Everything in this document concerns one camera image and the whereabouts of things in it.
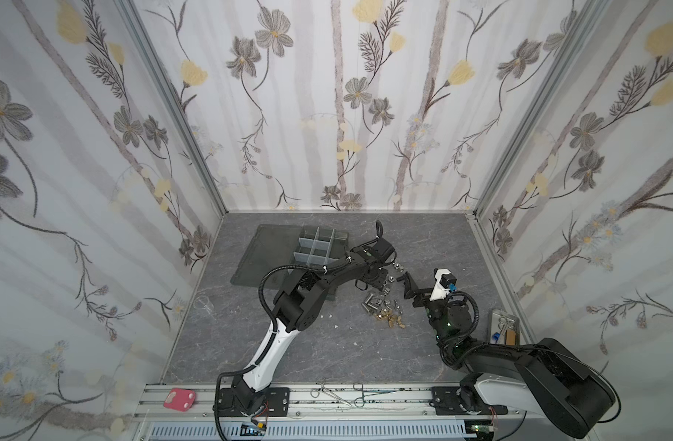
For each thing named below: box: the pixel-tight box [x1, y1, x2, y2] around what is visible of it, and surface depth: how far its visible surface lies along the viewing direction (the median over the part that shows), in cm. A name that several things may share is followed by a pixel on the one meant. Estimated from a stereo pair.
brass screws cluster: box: [373, 308, 407, 329], surface depth 92 cm
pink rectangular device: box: [162, 387, 196, 412], surface depth 75 cm
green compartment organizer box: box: [229, 224, 350, 290], surface depth 110 cm
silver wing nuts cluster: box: [361, 286, 404, 316], surface depth 95 cm
